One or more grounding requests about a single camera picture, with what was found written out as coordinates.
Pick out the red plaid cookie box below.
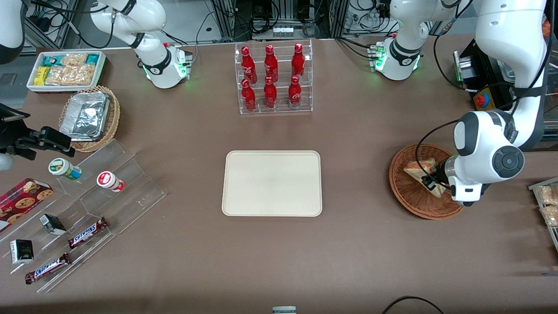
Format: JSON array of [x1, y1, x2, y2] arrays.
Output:
[[0, 177, 54, 232]]

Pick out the brown Snickers bar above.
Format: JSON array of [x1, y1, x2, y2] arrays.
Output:
[[68, 217, 109, 249], [24, 253, 72, 285]]

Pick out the green lidded yoghurt cup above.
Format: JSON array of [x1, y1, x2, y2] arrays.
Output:
[[48, 158, 82, 181]]

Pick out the clear acrylic stepped shelf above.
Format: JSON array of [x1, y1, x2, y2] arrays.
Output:
[[0, 139, 167, 294]]

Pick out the white rectangular snack bin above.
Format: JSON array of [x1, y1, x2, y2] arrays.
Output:
[[27, 51, 107, 93]]

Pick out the clear cracker packet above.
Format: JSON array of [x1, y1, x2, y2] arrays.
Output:
[[61, 53, 88, 67], [45, 64, 95, 86]]

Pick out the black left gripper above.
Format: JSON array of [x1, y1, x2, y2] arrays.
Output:
[[420, 159, 456, 193]]

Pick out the black table cable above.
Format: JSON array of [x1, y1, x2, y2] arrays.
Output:
[[382, 296, 445, 314]]

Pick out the clear acrylic bottle rack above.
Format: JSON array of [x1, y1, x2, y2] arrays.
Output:
[[234, 39, 314, 115]]

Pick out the yellow emergency stop button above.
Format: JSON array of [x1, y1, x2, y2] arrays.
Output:
[[473, 86, 497, 111]]

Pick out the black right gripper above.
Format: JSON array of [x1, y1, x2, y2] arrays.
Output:
[[0, 103, 76, 160]]

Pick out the red cola bottle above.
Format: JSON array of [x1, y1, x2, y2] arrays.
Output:
[[241, 78, 257, 112], [263, 76, 278, 109], [241, 46, 258, 84], [264, 44, 279, 83], [291, 43, 306, 80], [288, 75, 303, 109]]

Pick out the aluminium foil container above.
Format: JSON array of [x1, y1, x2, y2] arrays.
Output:
[[59, 91, 110, 142]]

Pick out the black metal countertop appliance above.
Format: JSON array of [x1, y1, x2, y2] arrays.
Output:
[[453, 9, 558, 152]]

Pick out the triangular sandwich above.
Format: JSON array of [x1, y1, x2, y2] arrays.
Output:
[[403, 158, 448, 199]]

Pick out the small black chocolate box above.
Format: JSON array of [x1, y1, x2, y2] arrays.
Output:
[[10, 239, 34, 265], [39, 214, 67, 236]]

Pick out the brown round wicker basket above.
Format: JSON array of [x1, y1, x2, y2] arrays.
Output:
[[389, 143, 465, 220]]

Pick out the clear pastry packet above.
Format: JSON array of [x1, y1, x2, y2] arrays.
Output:
[[537, 184, 558, 206], [541, 205, 558, 228]]

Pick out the metal tray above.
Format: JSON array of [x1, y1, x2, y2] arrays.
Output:
[[528, 176, 558, 253]]

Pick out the light tan wicker basket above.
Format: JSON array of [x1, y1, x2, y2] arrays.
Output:
[[58, 85, 121, 153]]

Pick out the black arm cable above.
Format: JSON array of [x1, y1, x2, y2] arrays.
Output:
[[415, 0, 554, 177]]

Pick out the red lidded yoghurt cup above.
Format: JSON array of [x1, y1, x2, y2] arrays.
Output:
[[96, 171, 126, 193]]

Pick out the cream plastic tray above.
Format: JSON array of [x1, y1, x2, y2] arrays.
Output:
[[221, 150, 323, 217]]

